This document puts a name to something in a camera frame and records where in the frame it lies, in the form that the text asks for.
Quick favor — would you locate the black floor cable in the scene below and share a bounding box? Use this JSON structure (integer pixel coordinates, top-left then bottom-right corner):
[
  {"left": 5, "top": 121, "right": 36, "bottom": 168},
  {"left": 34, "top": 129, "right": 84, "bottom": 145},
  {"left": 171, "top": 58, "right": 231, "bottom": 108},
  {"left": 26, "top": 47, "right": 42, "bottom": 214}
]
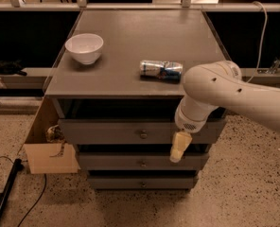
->
[{"left": 0, "top": 155, "right": 48, "bottom": 227}]

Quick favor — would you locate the grey top drawer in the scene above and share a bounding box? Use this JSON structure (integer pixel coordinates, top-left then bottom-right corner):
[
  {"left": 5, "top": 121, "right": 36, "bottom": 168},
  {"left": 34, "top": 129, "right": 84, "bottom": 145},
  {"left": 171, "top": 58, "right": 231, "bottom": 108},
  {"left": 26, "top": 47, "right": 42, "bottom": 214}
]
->
[{"left": 58, "top": 117, "right": 228, "bottom": 146}]

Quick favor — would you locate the grey drawer cabinet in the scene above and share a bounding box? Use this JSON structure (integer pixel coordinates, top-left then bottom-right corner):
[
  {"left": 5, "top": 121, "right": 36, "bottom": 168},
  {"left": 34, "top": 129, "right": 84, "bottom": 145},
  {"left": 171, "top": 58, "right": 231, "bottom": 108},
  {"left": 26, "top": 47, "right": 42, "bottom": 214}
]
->
[{"left": 45, "top": 9, "right": 225, "bottom": 179}]

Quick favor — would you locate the metal bracket strut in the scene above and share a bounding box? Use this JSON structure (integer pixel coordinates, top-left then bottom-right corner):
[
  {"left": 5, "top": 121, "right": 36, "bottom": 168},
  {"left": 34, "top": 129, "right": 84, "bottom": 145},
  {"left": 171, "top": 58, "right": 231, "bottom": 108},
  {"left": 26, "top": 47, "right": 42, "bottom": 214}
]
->
[{"left": 257, "top": 57, "right": 280, "bottom": 74}]

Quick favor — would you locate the grey middle drawer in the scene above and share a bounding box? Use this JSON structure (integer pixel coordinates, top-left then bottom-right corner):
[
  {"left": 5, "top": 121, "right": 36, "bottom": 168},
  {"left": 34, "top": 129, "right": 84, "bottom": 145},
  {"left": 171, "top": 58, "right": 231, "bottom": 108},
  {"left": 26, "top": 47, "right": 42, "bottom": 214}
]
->
[{"left": 77, "top": 152, "right": 209, "bottom": 170}]

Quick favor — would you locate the black pole on floor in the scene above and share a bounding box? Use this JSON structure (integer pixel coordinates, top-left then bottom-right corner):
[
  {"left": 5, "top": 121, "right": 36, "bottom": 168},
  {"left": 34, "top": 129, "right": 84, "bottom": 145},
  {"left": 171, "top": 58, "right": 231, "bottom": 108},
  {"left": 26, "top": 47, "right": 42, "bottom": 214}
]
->
[{"left": 0, "top": 158, "right": 23, "bottom": 220}]

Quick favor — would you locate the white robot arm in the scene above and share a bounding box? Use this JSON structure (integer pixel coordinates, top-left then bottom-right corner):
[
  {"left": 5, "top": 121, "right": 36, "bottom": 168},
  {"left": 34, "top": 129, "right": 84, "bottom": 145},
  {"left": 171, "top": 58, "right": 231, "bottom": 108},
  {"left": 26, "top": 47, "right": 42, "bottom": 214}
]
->
[{"left": 170, "top": 61, "right": 280, "bottom": 163}]

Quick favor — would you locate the grey drawer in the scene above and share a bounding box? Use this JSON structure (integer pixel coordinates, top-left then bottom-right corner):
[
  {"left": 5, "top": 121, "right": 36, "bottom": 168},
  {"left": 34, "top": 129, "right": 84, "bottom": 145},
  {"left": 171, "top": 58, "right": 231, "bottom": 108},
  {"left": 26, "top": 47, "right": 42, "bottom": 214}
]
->
[
  {"left": 88, "top": 177, "right": 198, "bottom": 189},
  {"left": 77, "top": 152, "right": 209, "bottom": 170},
  {"left": 58, "top": 117, "right": 228, "bottom": 146}
]

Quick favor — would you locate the black object on ledge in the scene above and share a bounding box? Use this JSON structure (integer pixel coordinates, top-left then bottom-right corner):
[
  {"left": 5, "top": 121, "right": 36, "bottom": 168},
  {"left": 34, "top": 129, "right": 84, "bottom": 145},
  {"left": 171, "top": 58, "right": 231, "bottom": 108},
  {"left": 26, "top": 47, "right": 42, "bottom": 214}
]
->
[{"left": 0, "top": 61, "right": 27, "bottom": 76}]

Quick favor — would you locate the cardboard box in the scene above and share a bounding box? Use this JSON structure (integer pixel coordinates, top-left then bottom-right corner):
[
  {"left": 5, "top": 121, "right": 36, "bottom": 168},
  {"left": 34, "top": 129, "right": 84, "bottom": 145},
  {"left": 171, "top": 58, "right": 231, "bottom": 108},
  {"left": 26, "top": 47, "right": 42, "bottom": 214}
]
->
[{"left": 24, "top": 98, "right": 79, "bottom": 174}]

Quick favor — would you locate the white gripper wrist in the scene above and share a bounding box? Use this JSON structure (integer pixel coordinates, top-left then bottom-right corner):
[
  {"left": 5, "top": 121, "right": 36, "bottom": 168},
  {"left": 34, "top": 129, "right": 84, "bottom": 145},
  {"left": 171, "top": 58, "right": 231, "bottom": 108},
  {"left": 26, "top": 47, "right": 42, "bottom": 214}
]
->
[{"left": 169, "top": 96, "right": 218, "bottom": 163}]

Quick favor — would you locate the grey bottom drawer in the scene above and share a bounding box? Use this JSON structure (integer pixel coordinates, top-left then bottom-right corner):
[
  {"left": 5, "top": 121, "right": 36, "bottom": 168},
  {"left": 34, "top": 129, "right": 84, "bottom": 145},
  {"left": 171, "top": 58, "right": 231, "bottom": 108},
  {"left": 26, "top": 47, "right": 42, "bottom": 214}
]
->
[{"left": 88, "top": 177, "right": 198, "bottom": 189}]

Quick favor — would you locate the white hanging cable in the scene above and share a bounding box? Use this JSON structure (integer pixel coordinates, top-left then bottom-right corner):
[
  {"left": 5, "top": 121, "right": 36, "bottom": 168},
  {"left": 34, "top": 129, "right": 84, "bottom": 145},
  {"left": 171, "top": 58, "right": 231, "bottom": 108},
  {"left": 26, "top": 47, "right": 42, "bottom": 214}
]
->
[{"left": 240, "top": 0, "right": 270, "bottom": 83}]

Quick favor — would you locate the crumpled item in box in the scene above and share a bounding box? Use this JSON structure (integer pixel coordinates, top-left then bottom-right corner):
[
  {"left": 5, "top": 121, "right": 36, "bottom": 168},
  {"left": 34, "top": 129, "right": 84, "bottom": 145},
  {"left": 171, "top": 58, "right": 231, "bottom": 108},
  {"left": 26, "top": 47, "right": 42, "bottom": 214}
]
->
[{"left": 45, "top": 125, "right": 64, "bottom": 143}]

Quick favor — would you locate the white ceramic bowl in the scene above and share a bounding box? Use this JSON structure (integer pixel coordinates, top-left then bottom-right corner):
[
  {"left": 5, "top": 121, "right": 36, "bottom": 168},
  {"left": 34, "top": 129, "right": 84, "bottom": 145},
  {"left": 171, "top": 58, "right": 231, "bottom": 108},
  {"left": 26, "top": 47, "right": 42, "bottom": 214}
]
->
[{"left": 65, "top": 33, "right": 104, "bottom": 65}]

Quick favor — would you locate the crushed silver blue can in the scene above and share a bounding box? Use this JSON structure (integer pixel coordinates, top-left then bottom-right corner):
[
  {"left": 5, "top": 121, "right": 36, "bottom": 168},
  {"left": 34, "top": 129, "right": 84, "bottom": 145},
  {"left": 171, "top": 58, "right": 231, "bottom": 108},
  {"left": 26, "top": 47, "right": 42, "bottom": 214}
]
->
[{"left": 139, "top": 61, "right": 184, "bottom": 81}]

